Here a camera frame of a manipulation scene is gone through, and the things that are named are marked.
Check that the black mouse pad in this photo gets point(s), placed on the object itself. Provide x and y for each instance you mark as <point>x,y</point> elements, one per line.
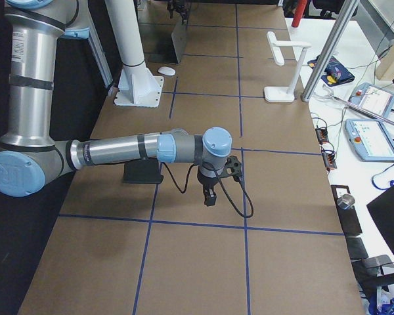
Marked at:
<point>142,171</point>

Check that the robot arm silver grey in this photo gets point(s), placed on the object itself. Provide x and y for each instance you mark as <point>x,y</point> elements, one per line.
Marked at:
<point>30,158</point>

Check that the orange black connector block far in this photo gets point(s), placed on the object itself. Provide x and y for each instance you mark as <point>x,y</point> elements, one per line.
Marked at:
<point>322,134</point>

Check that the far teach pendant tablet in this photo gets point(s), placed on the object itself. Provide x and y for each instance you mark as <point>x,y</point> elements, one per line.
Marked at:
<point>373,98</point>

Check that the silver metal cylinder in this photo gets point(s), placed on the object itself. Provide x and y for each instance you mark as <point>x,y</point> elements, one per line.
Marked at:
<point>345,201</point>

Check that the dark blue patterned pouch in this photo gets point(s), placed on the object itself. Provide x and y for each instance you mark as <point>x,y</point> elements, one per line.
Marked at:
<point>336,73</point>

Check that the aluminium frame post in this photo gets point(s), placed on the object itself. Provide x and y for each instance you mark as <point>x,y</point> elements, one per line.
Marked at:
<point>333,39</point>

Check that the white computer mouse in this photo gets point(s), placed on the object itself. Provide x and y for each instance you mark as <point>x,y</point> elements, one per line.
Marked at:
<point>165,70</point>

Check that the orange black connector block near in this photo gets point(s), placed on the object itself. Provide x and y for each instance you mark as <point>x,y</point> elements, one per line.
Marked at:
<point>329,159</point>

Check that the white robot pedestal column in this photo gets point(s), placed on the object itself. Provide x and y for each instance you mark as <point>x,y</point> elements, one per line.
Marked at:
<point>137,86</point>

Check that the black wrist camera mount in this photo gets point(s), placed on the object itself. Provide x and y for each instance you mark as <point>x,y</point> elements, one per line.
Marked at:
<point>232,168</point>

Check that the orange black connector block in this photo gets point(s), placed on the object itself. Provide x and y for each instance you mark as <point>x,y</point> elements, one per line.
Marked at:
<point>322,134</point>
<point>329,159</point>

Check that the teach pendant tablet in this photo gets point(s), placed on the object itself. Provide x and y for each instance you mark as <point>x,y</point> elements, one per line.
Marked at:
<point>373,98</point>
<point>370,140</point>

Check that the red white cylinder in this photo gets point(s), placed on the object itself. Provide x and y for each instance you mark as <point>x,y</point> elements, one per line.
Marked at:
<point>299,12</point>

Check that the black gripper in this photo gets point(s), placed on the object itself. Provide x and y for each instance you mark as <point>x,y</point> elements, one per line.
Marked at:
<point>178,8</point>
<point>205,180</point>

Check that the silver laptop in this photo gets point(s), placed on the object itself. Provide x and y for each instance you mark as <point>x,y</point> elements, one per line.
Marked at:
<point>170,45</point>

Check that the near teach pendant tablet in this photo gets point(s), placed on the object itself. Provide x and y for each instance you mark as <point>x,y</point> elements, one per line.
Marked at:
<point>370,140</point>

